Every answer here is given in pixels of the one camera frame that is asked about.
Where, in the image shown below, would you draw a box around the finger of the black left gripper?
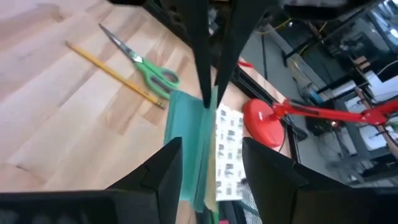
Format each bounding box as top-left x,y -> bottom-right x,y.
214,0 -> 275,107
183,0 -> 215,109

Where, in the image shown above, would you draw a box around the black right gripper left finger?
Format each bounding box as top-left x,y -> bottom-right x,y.
107,136 -> 185,224

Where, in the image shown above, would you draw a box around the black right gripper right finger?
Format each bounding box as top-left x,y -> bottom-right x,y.
241,136 -> 349,224

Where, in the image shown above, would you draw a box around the green-handled scissors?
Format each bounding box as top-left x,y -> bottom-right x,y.
98,23 -> 181,100

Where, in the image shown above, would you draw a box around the white printed sheet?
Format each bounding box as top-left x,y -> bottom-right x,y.
215,104 -> 246,202

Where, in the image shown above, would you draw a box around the teal sticky note pad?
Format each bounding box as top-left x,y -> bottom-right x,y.
164,86 -> 220,214

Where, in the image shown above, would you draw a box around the yellow pencil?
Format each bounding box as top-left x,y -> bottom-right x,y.
65,40 -> 166,110

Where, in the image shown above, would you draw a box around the red desk lamp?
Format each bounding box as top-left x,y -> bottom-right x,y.
242,98 -> 398,149

